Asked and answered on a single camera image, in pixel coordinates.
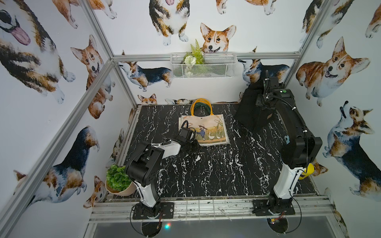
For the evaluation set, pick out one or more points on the artificial fern and white flower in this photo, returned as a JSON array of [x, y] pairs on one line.
[[194, 61]]

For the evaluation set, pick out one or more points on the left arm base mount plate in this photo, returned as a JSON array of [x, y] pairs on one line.
[[153, 210]]

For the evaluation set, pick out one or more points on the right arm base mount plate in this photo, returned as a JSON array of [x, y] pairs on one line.
[[264, 207]]

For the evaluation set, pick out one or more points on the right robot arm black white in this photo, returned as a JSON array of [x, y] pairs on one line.
[[301, 145]]

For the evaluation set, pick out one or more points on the light blue dustpan scoop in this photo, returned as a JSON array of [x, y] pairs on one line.
[[287, 139]]

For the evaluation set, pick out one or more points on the black canvas tote bag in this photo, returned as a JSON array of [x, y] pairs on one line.
[[253, 118]]

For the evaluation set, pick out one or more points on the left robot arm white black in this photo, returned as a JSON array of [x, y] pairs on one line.
[[144, 163]]

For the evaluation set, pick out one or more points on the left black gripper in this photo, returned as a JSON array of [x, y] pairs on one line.
[[190, 140]]

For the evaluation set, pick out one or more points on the white wire wall basket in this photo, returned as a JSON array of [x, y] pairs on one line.
[[212, 65]]

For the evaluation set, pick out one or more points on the potted green plant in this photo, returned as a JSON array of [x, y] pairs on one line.
[[118, 182]]

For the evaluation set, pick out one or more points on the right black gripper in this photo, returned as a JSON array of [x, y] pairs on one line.
[[259, 102]]

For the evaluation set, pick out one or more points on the cream tote bag yellow handles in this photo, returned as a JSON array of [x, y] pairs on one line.
[[209, 130]]

